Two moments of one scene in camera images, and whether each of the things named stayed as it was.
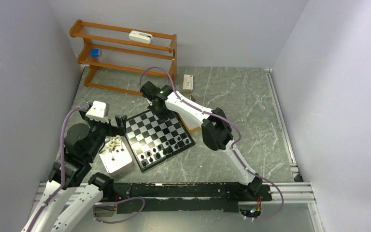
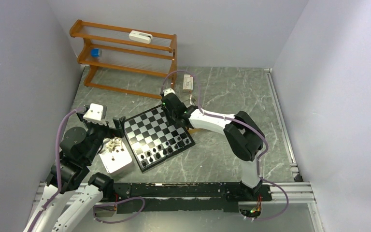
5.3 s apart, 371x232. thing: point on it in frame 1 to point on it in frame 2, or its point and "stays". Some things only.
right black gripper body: (162, 113) to (173, 117)
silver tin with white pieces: (114, 153) stays
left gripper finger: (120, 130) stays
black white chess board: (152, 142) stays
